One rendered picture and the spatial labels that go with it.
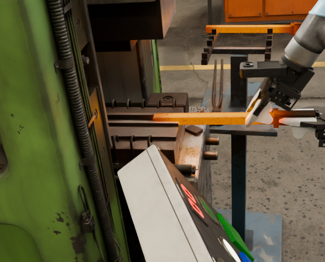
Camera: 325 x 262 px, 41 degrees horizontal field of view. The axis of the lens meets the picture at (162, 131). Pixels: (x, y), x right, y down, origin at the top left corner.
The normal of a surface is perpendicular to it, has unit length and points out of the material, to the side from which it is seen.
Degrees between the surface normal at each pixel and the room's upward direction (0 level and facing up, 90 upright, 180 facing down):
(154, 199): 30
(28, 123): 89
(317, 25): 74
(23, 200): 90
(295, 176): 0
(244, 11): 90
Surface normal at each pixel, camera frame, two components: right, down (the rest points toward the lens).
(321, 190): -0.09, -0.85
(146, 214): -0.56, -0.62
